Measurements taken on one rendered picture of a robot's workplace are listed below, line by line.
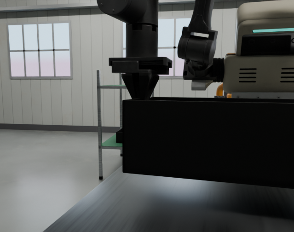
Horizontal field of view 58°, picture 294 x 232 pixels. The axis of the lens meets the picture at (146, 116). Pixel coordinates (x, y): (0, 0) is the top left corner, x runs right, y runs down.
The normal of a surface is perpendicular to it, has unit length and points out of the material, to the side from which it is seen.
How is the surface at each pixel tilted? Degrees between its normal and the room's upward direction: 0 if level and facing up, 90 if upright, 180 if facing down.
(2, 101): 90
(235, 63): 98
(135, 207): 0
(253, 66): 98
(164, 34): 90
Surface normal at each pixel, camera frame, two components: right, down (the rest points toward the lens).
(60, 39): -0.17, 0.12
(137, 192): 0.00, -0.99
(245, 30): -0.19, 0.76
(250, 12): -0.18, -0.65
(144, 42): 0.13, 0.10
